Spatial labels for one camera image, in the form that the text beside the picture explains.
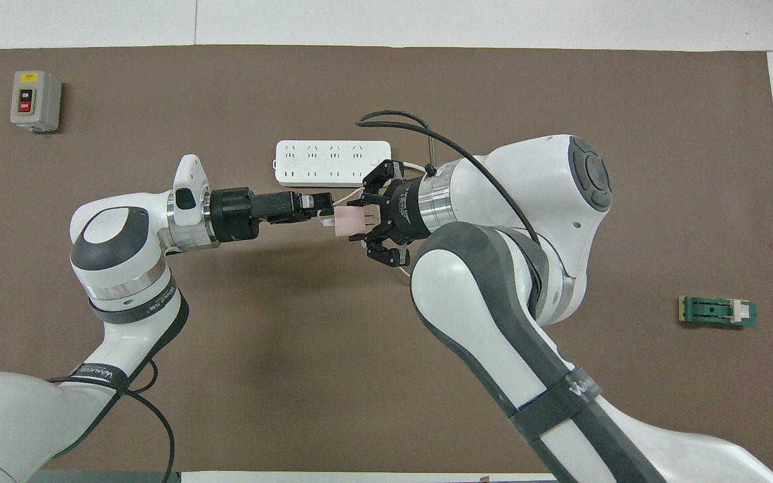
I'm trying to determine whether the brown table mat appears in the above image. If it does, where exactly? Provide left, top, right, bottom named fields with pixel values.
left=0, top=44, right=773, bottom=474

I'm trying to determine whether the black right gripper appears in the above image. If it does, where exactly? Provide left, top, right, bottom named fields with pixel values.
left=360, top=160, right=431, bottom=268

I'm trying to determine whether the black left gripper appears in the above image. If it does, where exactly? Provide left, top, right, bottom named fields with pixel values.
left=211, top=188, right=334, bottom=244

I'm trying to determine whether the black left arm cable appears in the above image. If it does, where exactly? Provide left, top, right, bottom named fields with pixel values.
left=48, top=362, right=176, bottom=483

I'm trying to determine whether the white power strip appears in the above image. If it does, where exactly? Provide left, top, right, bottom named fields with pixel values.
left=274, top=140, right=393, bottom=188

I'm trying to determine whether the pink charger adapter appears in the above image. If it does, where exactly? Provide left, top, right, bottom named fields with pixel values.
left=319, top=205, right=380, bottom=237

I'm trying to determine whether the grey on-off switch box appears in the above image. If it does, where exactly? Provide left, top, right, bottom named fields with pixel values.
left=10, top=70, right=63, bottom=133

